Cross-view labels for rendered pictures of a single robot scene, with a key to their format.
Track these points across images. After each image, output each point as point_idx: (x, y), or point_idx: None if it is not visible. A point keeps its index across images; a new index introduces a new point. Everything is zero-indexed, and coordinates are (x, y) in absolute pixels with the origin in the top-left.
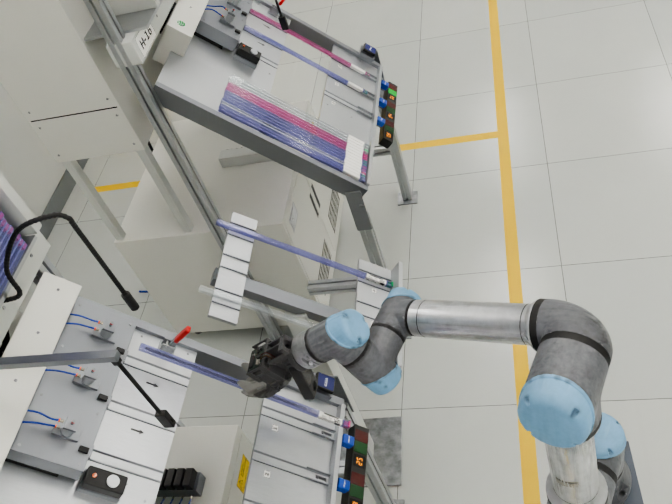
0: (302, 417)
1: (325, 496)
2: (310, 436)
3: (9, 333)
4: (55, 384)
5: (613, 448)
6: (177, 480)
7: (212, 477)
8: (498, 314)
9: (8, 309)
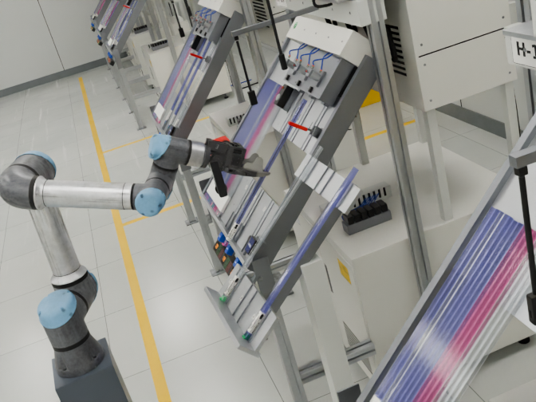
0: (258, 232)
1: (233, 235)
2: (251, 234)
3: (406, 58)
4: (313, 57)
5: (44, 297)
6: (352, 211)
7: (344, 238)
8: (62, 180)
9: (333, 13)
